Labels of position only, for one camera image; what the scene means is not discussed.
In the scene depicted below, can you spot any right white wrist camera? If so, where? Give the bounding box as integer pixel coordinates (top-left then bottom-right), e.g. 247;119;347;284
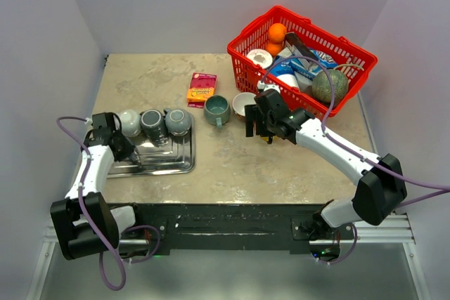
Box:
257;81;281;93

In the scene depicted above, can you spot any Scrub Mommy sponge pack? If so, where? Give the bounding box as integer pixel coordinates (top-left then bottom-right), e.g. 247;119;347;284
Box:
186;72;217;108

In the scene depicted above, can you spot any blue plastic snack bag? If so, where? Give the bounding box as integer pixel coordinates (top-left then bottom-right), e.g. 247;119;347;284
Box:
269;56;295;77

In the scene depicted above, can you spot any yellow mug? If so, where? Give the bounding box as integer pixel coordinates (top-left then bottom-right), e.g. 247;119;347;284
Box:
261;136;277;145

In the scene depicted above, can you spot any steel drying tray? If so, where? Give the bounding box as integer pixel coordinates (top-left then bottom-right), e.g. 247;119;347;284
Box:
108;113;195;178

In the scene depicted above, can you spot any red floral mug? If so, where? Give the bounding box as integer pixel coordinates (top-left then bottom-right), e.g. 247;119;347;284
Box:
232;92;256;120

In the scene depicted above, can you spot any dark long carton box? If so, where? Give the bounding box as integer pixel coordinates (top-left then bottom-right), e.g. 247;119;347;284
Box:
285;32;317;60

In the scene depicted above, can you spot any pale grey upside-down mug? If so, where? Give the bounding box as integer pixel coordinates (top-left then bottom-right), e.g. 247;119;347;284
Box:
118;109;141;138

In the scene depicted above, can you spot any orange fruit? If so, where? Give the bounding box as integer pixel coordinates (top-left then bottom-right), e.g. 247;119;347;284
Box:
268;23;287;44
265;41;284;57

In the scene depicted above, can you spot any light grey-blue upside-down mug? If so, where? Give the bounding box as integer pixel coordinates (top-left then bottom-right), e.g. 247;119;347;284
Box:
164;108;192;136

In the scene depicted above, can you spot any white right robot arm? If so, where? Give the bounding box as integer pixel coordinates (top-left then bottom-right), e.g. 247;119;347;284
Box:
244;89;407;240

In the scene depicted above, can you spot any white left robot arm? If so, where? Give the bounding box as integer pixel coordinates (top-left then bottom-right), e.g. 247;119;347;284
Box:
50;112;146;260

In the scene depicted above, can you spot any teal green ceramic mug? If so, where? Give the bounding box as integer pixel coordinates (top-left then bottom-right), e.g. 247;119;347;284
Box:
203;95;231;130

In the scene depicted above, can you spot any black wall bracket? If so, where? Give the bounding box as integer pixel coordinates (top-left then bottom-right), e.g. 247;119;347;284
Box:
103;54;109;68

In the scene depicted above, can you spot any upper orange fruit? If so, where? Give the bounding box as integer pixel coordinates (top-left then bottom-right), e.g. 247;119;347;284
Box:
268;23;287;44

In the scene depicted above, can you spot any blue M&M's bag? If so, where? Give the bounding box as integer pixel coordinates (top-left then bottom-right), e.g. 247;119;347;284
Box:
311;49;338;68

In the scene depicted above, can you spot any green netted melon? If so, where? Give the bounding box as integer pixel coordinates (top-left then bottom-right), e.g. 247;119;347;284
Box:
311;63;364;107

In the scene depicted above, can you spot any red plastic shopping basket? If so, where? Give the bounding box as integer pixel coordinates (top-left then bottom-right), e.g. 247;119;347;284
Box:
226;5;379;118

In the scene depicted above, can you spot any lower orange fruit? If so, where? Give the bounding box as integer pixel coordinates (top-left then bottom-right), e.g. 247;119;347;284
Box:
265;41;284;57

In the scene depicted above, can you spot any blue Harry's box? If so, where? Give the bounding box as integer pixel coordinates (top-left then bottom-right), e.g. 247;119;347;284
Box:
289;59;321;93

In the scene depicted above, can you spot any dark grey upside-down mug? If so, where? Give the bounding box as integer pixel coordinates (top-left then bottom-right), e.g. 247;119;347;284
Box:
140;109;169;146

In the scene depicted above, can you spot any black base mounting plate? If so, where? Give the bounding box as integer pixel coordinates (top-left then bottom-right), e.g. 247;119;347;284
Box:
120;203;354;257

